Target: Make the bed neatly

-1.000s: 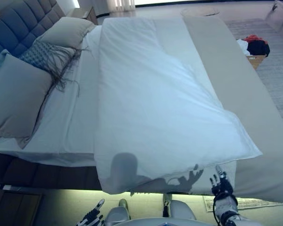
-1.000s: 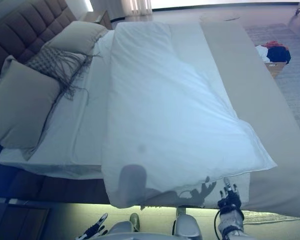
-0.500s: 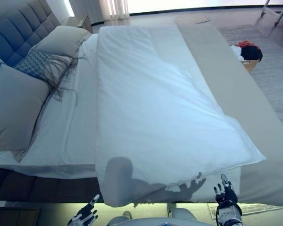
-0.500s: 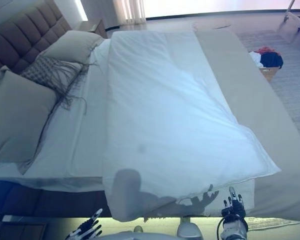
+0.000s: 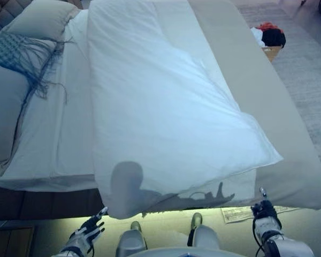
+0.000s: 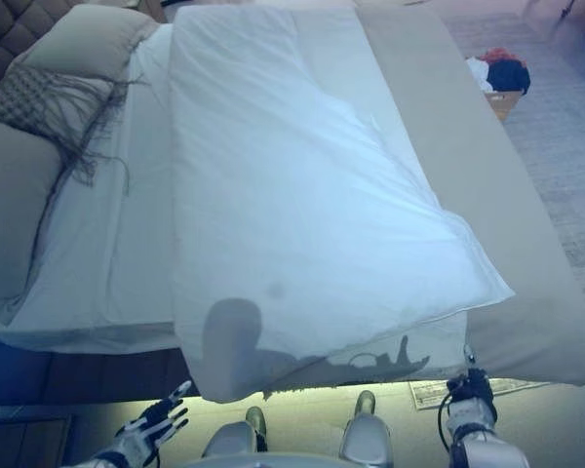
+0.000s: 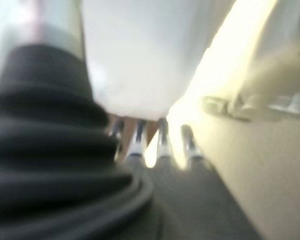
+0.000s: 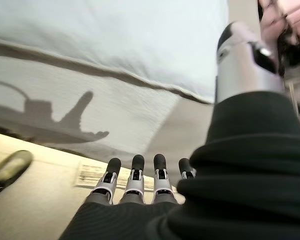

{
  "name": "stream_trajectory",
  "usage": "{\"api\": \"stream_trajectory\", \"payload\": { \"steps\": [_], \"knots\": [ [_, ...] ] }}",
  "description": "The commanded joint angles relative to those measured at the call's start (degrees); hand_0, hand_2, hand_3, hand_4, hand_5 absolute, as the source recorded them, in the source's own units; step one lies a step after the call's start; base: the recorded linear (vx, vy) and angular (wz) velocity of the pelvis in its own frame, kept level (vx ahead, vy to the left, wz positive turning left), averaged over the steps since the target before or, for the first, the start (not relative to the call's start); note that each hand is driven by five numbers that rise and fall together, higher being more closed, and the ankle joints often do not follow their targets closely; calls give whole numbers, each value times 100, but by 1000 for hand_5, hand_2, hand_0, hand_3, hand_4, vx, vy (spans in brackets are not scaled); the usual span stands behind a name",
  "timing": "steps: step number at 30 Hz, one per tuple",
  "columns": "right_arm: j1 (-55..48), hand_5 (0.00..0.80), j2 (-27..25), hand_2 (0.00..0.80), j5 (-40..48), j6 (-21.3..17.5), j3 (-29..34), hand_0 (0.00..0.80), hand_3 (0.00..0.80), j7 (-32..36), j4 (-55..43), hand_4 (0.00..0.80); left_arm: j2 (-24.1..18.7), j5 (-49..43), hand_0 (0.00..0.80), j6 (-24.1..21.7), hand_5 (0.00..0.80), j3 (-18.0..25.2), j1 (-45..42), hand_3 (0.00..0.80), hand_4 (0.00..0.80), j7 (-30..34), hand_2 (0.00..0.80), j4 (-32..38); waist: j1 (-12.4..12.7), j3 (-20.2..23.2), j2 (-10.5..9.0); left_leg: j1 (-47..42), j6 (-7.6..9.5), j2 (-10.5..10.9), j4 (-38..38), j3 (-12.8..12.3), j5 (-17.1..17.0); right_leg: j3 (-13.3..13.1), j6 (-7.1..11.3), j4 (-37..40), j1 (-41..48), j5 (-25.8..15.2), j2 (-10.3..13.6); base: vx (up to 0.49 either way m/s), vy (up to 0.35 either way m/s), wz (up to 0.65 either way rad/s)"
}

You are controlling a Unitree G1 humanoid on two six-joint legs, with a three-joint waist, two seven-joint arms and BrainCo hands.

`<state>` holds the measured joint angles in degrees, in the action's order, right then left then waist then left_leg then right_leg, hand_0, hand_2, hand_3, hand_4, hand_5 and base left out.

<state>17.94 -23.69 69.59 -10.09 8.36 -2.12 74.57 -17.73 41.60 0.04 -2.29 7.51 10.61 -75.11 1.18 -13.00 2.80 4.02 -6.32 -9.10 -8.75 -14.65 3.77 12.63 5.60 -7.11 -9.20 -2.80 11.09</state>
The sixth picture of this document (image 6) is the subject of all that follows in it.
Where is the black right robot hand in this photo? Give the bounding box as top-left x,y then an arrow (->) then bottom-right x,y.
446,368 -> 494,407

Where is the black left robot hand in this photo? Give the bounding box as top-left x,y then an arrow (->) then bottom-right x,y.
114,379 -> 192,458

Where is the white duvet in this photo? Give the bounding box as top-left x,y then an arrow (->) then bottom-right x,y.
168,4 -> 517,405

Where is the beige bed runner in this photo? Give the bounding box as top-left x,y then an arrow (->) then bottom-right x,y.
353,0 -> 585,387

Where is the white bed sheet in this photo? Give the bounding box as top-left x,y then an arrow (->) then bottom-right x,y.
0,23 -> 189,356

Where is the printed paper sheet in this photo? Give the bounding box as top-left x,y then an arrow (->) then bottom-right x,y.
408,377 -> 552,409

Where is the silver right robot leg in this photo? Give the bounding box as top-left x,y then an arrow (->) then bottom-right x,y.
338,389 -> 394,465

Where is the silver robot torso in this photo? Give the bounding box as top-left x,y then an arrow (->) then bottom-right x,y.
189,451 -> 353,468

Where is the large beige pillow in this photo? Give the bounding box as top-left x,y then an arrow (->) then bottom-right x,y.
0,114 -> 65,303

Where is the black garment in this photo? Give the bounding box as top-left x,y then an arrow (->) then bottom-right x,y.
486,59 -> 532,97

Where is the white garment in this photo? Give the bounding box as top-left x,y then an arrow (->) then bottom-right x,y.
464,56 -> 494,94

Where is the red garment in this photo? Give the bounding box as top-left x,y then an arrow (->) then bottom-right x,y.
482,46 -> 526,67

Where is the woven fringed cushion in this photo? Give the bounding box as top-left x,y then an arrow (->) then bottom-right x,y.
0,62 -> 151,197

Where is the brown tufted headboard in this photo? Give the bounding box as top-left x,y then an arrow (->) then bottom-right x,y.
0,0 -> 43,83

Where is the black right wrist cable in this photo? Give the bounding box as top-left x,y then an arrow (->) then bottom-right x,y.
436,378 -> 470,468

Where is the brown upholstered bed frame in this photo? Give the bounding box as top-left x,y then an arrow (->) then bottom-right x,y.
0,338 -> 211,407

